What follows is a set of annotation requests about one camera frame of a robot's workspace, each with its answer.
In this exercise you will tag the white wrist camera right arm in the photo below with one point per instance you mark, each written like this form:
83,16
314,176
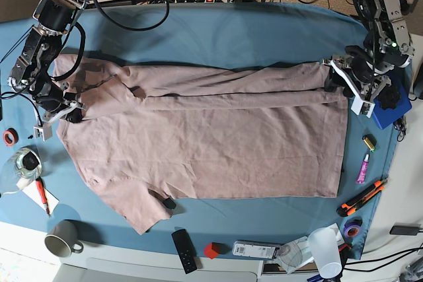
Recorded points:
44,132

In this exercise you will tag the blue table cloth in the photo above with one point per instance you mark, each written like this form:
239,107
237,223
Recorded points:
229,36

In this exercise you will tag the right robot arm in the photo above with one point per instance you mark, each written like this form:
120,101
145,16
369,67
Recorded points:
43,43

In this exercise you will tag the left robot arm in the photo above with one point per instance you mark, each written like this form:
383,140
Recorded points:
388,44

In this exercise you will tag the translucent plastic cup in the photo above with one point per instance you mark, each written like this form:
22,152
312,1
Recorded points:
324,249

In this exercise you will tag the white barcode device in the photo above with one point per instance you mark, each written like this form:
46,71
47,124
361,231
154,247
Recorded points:
251,249

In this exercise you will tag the black knob on box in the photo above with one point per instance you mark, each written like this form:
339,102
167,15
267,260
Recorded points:
388,97

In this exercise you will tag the blue box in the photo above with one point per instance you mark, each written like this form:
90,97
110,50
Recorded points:
384,118

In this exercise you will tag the red cube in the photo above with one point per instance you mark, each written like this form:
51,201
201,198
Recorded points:
212,250

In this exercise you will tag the dusty pink T-shirt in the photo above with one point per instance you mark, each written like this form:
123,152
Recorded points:
150,132

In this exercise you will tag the red pen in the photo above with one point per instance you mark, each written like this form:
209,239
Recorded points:
42,193

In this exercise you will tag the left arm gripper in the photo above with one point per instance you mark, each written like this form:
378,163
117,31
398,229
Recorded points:
354,76

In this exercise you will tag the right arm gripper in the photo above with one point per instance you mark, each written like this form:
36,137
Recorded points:
60,105

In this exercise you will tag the purple glue tube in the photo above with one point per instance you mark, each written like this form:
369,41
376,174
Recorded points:
363,169

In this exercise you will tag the red tape roll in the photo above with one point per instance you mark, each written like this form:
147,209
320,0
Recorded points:
10,137

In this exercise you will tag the white paper note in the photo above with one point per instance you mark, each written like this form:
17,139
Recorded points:
37,192

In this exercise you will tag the grey ceramic mug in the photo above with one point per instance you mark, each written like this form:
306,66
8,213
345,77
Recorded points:
62,240

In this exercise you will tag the purple tape roll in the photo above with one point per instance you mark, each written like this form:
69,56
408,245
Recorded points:
352,228

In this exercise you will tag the orange black utility knife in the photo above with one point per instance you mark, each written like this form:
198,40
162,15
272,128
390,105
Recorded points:
357,202

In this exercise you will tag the black remote control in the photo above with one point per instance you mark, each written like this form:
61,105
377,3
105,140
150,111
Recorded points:
185,250

